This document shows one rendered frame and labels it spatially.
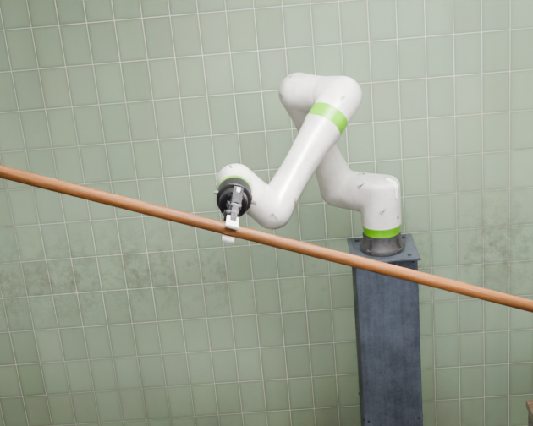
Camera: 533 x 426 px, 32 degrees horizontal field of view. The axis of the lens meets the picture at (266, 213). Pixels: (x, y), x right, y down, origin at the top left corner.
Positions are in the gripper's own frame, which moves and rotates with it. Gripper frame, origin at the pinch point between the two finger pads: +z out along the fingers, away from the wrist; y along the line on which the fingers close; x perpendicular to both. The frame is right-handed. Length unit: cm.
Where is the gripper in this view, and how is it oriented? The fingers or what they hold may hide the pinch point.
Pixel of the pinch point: (230, 229)
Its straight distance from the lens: 228.9
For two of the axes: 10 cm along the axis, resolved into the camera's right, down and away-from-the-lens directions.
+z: -0.1, 3.5, -9.4
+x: -9.6, -2.5, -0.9
